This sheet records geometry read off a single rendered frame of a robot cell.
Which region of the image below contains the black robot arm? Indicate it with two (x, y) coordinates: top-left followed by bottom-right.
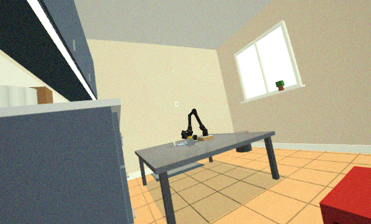
(181, 108), (209, 136)

